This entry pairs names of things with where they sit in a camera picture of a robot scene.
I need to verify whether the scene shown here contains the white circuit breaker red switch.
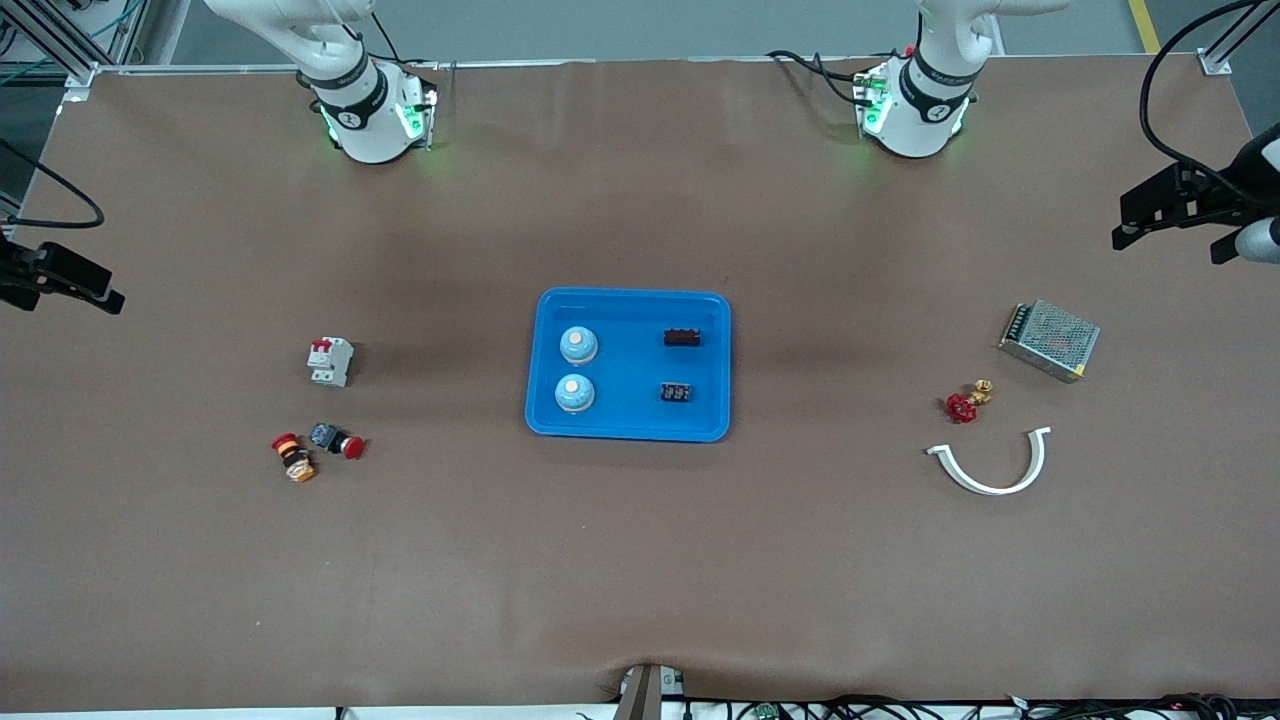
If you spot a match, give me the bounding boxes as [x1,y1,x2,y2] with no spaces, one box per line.
[306,337,355,388]

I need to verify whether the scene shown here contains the aluminium frame with green cables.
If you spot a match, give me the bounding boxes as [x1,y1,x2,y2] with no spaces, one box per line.
[0,0,151,101]

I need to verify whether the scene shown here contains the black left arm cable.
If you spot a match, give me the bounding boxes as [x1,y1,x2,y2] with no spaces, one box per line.
[1140,0,1280,186]

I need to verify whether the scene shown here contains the black base cables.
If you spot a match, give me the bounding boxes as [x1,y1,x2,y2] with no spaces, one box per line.
[368,8,446,73]
[768,48,881,109]

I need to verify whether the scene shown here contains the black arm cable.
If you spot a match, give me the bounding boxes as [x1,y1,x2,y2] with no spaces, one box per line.
[0,140,106,229]
[1140,0,1280,186]

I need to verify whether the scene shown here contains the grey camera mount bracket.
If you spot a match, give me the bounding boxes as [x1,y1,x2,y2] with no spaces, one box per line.
[612,662,687,720]

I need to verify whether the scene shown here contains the orange red push button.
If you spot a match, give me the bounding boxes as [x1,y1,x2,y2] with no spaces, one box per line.
[271,433,318,484]

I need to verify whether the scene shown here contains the white curved plastic clip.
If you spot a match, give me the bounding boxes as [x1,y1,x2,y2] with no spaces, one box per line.
[926,426,1053,497]

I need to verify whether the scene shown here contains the brown table mat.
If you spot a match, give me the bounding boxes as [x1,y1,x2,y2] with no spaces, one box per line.
[0,55,1280,713]

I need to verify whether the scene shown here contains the aluminium frame post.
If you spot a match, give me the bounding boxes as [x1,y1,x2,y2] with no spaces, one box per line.
[1198,0,1280,77]

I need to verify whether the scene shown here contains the black red emergency stop button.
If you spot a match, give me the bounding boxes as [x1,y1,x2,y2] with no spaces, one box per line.
[308,422,366,461]

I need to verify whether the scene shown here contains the red handle brass valve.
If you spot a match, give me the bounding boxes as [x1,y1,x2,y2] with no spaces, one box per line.
[946,379,995,424]

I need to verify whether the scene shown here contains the blue plastic tray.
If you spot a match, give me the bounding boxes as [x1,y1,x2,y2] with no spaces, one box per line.
[525,287,733,443]

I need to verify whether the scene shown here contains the metal mesh power supply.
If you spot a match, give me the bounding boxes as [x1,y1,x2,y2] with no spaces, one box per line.
[998,299,1102,384]

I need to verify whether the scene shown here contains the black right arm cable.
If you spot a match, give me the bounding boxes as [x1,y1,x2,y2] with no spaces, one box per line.
[0,140,106,229]

